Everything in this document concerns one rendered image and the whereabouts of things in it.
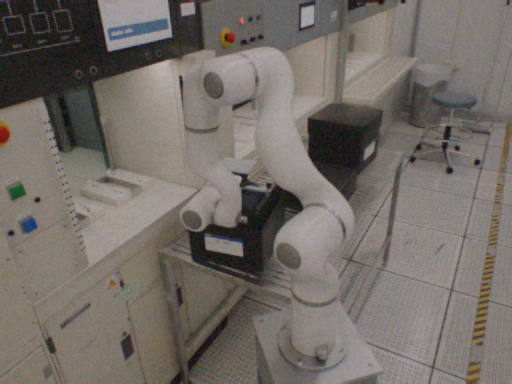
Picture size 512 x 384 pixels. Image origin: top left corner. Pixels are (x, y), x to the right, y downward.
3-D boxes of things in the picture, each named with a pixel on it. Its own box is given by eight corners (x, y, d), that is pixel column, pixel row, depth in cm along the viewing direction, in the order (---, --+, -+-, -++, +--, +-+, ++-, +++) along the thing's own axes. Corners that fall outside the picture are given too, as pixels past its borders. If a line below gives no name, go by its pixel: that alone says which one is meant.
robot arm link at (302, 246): (347, 286, 108) (354, 206, 97) (308, 331, 96) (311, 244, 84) (307, 269, 115) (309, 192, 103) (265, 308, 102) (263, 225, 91)
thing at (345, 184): (335, 218, 172) (337, 190, 165) (271, 203, 184) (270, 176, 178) (357, 188, 194) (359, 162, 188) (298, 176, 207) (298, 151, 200)
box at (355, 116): (358, 176, 204) (362, 127, 192) (305, 164, 218) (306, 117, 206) (378, 156, 225) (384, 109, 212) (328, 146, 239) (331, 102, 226)
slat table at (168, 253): (303, 450, 166) (307, 303, 129) (181, 386, 193) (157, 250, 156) (388, 264, 265) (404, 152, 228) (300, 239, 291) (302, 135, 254)
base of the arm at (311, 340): (360, 361, 111) (366, 307, 102) (291, 379, 106) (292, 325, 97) (330, 310, 127) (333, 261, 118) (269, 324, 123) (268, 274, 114)
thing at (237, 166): (198, 251, 153) (189, 173, 138) (221, 222, 170) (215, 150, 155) (261, 264, 146) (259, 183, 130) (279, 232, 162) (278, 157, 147)
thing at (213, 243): (189, 258, 151) (184, 217, 143) (221, 219, 174) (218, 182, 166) (262, 273, 143) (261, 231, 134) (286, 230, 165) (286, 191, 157)
